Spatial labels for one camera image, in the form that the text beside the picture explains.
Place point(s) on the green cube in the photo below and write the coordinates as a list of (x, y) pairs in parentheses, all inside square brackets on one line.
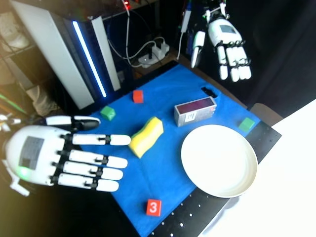
[(246, 125), (108, 113)]

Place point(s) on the white power strip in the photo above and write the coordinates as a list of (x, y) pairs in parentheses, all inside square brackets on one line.
[(154, 55)]

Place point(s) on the white cloth bundle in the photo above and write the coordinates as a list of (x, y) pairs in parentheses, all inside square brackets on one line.
[(12, 29)]

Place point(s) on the blue mat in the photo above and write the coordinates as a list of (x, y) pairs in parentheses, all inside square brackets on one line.
[(168, 172)]

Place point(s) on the white tower with blue light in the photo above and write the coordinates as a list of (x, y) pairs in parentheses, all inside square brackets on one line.
[(61, 61)]

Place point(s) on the yellow and green sponge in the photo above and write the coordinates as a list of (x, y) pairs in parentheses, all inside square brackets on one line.
[(145, 138)]

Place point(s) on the red cube with number three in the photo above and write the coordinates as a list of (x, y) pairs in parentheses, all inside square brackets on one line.
[(153, 208)]

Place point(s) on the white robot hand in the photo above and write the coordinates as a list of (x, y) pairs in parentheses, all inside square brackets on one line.
[(27, 153), (219, 33)]

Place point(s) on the mouse box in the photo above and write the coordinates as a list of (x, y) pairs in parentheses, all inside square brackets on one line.
[(195, 111)]

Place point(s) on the beige cloth bundle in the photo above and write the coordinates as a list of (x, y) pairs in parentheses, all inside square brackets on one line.
[(43, 101)]

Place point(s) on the plain red cube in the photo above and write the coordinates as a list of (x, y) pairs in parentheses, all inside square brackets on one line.
[(138, 96)]

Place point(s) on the small black object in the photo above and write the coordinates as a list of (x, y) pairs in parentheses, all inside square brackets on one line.
[(209, 91)]

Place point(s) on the black perforated board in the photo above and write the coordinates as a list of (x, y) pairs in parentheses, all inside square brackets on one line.
[(192, 217)]

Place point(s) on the white round plate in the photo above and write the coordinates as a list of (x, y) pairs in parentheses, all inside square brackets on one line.
[(217, 160)]

